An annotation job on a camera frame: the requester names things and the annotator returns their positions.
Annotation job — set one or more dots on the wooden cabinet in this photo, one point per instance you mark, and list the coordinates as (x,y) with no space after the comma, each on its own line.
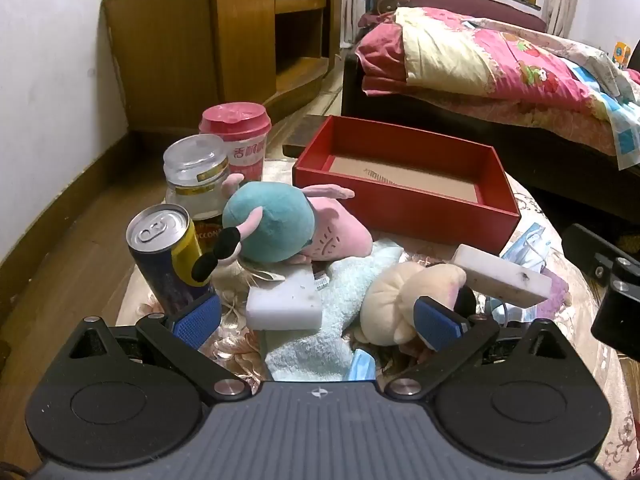
(170,50)

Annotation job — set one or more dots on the blue face mask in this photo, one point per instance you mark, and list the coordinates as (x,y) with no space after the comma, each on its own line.
(510,312)
(362,366)
(530,246)

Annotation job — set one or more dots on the speckled white sponge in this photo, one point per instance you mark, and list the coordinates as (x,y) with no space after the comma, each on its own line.
(500,275)

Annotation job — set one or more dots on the cream plush toy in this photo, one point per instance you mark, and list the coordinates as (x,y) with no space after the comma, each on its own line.
(390,305)

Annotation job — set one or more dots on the dark blue drink can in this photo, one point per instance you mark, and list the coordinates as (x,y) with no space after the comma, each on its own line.
(160,260)

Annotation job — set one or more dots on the light blue towel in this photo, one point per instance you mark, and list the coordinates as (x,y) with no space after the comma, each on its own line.
(325,340)

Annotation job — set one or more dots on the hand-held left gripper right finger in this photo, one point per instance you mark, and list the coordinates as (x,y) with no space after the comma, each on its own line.
(440,327)

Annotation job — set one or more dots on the pink paper cup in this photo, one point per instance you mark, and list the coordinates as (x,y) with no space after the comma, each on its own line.
(240,130)

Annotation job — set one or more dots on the pink printed quilt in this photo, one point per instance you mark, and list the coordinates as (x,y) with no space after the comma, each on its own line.
(450,60)

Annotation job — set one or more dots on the red cardboard box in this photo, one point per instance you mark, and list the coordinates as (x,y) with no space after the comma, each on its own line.
(400,210)

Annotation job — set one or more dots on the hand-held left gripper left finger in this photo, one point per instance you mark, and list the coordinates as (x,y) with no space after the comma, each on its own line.
(196,321)

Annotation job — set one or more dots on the plain white sponge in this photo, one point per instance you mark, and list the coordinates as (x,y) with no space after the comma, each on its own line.
(285,305)

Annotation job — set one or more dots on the mauve cloth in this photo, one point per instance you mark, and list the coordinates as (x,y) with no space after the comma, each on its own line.
(557,287)

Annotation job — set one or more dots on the dark low stool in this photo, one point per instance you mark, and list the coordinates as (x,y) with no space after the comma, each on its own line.
(302,137)

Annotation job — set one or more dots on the teal and pink plush toy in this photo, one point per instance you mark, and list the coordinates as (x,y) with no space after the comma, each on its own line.
(270,220)

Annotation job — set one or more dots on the brown teddy bear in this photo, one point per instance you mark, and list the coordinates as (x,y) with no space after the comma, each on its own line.
(386,5)

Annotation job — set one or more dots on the light blue patterned sheet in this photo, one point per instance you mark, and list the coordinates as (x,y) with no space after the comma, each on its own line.
(622,120)

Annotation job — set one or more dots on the small yellow box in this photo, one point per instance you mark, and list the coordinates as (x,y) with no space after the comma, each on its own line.
(621,54)

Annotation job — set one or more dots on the glass jar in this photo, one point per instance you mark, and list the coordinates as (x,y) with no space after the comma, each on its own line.
(195,170)

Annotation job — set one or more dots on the bed with pink quilt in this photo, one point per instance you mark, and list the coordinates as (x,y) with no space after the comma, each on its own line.
(550,160)

